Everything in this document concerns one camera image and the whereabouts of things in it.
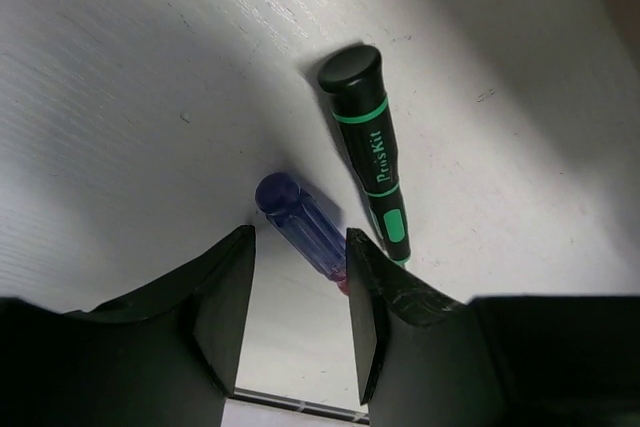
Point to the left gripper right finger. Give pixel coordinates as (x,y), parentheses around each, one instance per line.
(425,359)

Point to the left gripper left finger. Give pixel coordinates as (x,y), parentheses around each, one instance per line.
(164,354)

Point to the blue handled screwdriver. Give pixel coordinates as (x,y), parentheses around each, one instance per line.
(297,216)

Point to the black precision screwdriver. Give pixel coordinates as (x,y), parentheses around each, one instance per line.
(353,81)

